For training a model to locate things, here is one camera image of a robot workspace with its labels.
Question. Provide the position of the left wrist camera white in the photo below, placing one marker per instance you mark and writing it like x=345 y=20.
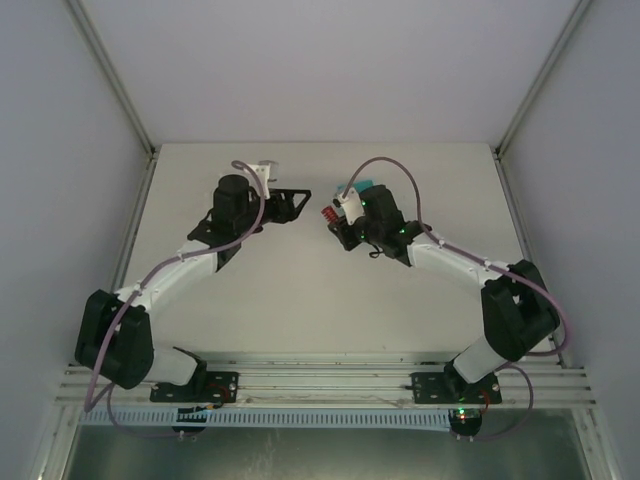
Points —
x=266 y=170

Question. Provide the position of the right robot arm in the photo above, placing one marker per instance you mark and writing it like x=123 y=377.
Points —
x=516 y=311

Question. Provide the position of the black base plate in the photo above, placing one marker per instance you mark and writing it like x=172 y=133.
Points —
x=215 y=387
x=430 y=388

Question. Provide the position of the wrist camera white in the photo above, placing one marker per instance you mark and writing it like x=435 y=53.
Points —
x=266 y=170
x=350 y=204

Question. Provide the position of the left aluminium corner post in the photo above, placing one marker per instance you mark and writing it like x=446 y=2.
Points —
x=97 y=49

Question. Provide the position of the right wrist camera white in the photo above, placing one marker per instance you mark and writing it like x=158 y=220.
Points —
x=350 y=204

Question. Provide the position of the grey slotted cable duct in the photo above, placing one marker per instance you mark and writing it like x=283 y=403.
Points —
x=427 y=420

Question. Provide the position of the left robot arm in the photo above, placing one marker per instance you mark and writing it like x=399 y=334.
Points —
x=116 y=337

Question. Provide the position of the right aluminium corner post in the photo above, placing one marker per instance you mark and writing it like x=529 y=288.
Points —
x=543 y=74

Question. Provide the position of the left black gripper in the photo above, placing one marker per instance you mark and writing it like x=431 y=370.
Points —
x=279 y=205

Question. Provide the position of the teal plastic bin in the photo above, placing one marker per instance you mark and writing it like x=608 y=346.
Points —
x=359 y=185

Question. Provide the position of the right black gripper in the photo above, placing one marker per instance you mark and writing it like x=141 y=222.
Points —
x=342 y=232

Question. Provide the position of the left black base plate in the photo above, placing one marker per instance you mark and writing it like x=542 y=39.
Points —
x=215 y=387

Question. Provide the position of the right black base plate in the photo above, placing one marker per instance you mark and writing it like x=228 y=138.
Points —
x=430 y=388

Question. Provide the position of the aluminium corner post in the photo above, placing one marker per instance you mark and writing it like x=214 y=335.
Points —
x=543 y=74
x=97 y=49

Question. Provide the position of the aluminium rail frame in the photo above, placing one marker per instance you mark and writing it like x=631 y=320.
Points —
x=383 y=380

